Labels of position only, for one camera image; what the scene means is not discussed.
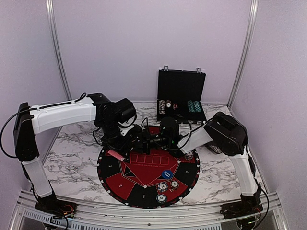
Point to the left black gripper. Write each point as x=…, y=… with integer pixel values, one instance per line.
x=122, y=147

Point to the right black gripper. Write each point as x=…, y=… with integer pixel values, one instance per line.
x=146, y=142

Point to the red playing card deck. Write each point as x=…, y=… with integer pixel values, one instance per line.
x=116, y=155

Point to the white chip stack seat eight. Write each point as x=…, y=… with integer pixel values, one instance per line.
x=189, y=156

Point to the red chip stack seat ten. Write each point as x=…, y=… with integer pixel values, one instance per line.
x=174, y=185

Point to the white chip stack seat ten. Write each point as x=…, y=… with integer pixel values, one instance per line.
x=162, y=187

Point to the blue chip stack seat one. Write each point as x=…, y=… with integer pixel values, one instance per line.
x=161, y=198

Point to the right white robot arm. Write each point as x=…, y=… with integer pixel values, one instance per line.
x=221, y=131

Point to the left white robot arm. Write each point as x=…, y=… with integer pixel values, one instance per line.
x=97, y=108

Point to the white chips row in case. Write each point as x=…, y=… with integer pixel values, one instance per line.
x=161, y=107

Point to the blue blind button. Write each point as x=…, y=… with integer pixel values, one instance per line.
x=167, y=174

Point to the red dice in case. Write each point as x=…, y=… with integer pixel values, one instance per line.
x=175, y=105

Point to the round red black poker mat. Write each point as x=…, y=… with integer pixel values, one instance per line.
x=134, y=183

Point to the green chips row in case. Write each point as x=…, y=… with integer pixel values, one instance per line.
x=194, y=106

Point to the black poker chip case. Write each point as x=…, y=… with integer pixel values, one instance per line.
x=180, y=86

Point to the black floral square plate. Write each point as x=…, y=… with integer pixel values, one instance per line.
x=215, y=148

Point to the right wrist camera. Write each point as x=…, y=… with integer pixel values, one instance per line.
x=169, y=128

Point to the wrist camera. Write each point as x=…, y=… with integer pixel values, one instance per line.
x=124, y=110
x=169, y=128

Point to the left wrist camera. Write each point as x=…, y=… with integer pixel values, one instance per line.
x=124, y=110

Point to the aluminium front rail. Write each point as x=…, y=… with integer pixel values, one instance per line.
x=104, y=216

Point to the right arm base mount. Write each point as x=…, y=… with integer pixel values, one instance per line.
x=246, y=206

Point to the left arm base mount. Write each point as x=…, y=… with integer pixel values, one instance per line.
x=51, y=204

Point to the right aluminium corner post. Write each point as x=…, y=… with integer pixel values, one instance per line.
x=246, y=47

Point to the aluminium corner post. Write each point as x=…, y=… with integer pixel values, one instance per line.
x=246, y=47
x=54, y=35

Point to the left aluminium corner post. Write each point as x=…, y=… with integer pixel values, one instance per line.
x=54, y=35

